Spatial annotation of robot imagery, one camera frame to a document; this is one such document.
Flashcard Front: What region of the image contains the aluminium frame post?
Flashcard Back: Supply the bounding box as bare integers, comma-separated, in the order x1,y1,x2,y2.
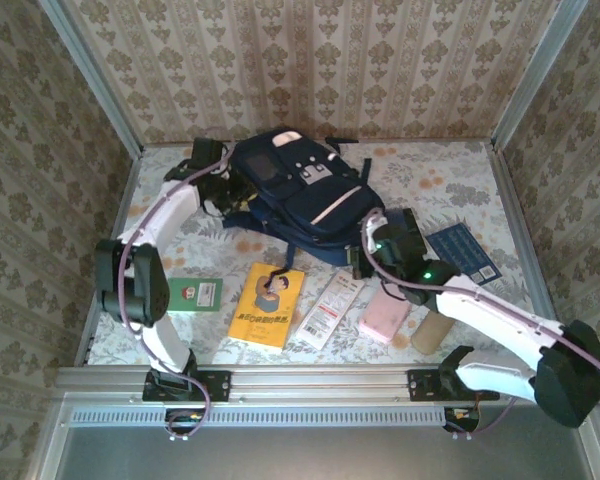
490,0,590,151
38,0,146,157

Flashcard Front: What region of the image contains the blue book with barcode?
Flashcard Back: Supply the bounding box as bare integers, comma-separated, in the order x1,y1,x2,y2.
423,222,502,287

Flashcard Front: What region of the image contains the grey metal panel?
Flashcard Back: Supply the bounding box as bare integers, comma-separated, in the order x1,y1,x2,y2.
39,394,600,480

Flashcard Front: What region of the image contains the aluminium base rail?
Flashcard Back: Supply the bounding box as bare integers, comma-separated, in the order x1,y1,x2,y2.
54,363,594,404

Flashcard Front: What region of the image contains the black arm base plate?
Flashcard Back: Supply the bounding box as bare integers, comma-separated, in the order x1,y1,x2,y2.
407,368,501,403
142,369,232,404

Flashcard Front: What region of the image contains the aluminium side rail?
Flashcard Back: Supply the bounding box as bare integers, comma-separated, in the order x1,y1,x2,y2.
489,142,572,365
74,149,145,366

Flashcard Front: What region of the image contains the yellow cartoon cover book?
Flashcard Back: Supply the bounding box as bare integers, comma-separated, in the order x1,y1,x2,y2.
227,262,306,351

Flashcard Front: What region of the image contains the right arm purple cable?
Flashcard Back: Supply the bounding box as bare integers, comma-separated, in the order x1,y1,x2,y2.
360,208,600,436

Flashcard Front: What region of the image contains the white packaged stationery set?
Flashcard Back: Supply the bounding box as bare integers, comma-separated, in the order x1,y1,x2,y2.
294,269,366,351

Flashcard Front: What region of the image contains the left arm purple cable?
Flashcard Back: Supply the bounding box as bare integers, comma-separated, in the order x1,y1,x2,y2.
117,144,237,436

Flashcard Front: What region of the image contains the small green book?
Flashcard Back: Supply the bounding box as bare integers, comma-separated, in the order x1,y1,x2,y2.
165,277,225,314

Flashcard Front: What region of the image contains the slotted grey cable duct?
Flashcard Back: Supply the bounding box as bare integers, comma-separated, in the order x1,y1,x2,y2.
69,404,447,428

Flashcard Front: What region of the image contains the tan glasses case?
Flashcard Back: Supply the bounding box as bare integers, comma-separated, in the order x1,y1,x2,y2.
410,312,456,355

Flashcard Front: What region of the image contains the floral tablecloth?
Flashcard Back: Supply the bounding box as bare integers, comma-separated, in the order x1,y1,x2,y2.
87,141,551,366

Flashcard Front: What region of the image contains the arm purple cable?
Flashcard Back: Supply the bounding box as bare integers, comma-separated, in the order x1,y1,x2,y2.
360,208,600,436
117,144,237,436

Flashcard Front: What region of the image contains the navy blue backpack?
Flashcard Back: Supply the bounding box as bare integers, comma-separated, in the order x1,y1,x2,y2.
221,127,387,291

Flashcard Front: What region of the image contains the pink pencil case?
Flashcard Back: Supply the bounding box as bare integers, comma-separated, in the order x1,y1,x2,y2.
358,289,412,344

